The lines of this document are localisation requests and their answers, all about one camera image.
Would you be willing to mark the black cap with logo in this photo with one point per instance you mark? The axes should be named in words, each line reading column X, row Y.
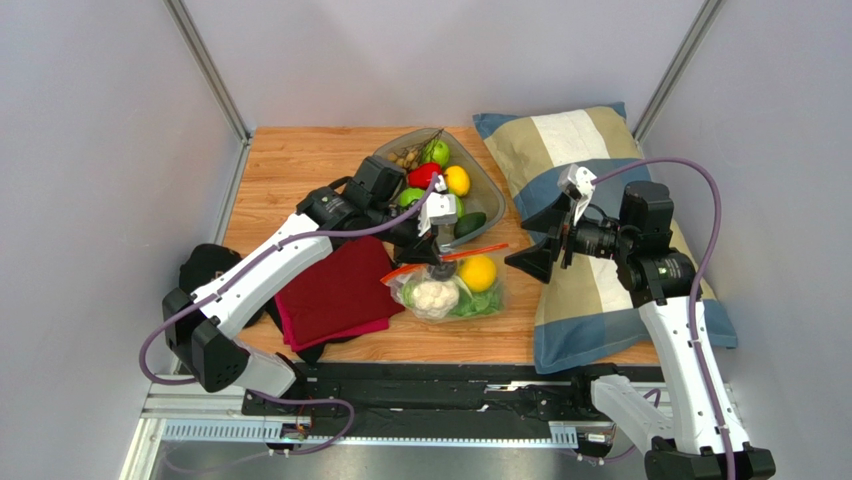
column 206, row 263

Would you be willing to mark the pink folded cloth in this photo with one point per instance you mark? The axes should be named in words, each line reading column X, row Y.
column 295, row 345

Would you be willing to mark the toy lettuce head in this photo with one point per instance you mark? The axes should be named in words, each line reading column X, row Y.
column 470, row 304

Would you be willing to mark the brown longan bunch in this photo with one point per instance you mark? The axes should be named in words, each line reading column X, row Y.
column 413, row 149

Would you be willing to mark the aluminium front rail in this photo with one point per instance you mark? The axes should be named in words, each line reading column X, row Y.
column 186, row 432

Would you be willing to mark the dark red folded cloth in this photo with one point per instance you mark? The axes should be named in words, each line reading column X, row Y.
column 342, row 291

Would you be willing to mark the red toy bell pepper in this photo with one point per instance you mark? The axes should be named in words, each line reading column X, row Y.
column 421, row 176

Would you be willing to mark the green toy apple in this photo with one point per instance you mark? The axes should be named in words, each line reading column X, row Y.
column 436, row 151

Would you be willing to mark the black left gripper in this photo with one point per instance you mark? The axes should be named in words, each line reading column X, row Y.
column 419, row 250

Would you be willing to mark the dark purple toy fruit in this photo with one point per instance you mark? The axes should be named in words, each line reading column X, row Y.
column 442, row 272

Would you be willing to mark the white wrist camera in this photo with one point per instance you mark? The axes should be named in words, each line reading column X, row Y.
column 578, row 183
column 438, row 208

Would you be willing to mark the green toy starfruit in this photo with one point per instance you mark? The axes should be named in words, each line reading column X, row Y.
column 459, row 206

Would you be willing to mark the green toy melon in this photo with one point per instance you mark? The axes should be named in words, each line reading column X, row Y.
column 409, row 197

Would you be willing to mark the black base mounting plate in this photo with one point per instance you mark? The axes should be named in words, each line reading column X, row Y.
column 445, row 401

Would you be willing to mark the plaid blue beige pillow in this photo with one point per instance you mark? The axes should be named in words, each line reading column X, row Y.
column 584, row 314

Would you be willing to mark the white toy cauliflower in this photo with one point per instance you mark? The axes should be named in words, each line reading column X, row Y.
column 433, row 299

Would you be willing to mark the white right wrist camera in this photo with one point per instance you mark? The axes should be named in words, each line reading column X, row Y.
column 578, row 183

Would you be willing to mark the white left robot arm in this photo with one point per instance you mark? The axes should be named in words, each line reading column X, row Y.
column 201, row 327

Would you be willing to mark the grey transparent food tray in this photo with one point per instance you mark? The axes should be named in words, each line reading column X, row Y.
column 484, row 196

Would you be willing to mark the black folded cloth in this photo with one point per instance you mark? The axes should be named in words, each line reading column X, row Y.
column 335, row 351

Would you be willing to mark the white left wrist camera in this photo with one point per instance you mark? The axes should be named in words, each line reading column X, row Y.
column 438, row 208

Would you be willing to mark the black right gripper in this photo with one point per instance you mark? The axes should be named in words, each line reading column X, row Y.
column 564, row 235

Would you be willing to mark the clear orange-zip plastic bag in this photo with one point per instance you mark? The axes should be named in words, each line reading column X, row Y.
column 411, row 272

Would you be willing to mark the dark green toy cucumber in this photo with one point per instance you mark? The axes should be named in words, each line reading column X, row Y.
column 468, row 224

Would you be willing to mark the yellow toy lemon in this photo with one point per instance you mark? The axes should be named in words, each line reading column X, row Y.
column 478, row 273
column 457, row 180

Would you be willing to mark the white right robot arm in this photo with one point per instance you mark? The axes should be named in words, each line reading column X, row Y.
column 701, row 438

